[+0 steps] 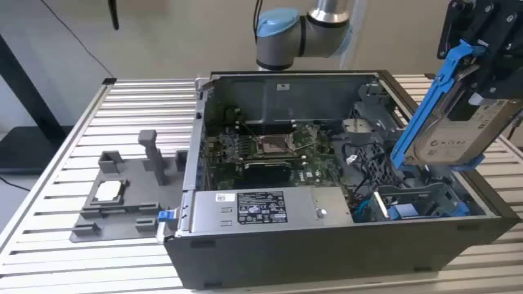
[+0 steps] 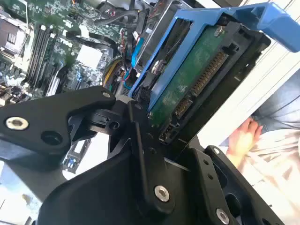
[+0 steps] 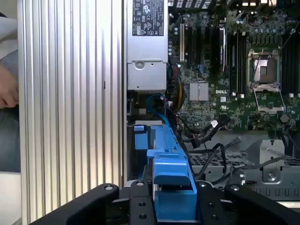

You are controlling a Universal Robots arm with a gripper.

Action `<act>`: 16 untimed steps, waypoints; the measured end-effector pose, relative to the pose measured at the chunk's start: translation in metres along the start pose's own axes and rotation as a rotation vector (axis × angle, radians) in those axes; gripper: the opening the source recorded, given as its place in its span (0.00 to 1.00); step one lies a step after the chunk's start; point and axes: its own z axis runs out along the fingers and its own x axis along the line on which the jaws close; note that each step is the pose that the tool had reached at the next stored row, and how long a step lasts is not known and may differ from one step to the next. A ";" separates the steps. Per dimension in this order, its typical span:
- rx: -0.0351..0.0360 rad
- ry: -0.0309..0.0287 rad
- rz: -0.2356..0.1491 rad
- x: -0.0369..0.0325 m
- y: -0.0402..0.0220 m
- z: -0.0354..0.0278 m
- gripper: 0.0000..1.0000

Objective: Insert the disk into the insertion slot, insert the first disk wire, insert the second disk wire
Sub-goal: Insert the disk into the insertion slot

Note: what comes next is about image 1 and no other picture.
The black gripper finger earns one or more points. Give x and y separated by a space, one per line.
450 27
505 61

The hard disk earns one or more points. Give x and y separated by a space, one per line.
402 212
450 144

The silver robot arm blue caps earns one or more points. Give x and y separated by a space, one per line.
282 46

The black RAM slot bank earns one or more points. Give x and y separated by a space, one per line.
266 127

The grey metal drive cage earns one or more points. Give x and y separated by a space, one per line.
367 107

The green motherboard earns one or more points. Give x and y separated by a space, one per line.
319 174

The CPU socket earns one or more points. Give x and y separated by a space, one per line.
271 148

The black rectangular cooler block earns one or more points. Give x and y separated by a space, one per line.
266 174

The black hanging rod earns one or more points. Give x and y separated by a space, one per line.
114 15

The silver power supply unit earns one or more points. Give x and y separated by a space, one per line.
213 214

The black open PC case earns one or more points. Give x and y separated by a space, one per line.
286 260

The black table corner cap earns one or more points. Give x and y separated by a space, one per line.
108 81

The blue case latch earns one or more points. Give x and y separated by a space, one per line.
163 215

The grey parts rack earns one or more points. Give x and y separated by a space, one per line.
135 196

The silver CPU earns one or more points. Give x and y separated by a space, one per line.
108 190

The black monitor stand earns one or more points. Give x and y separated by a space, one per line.
24 147

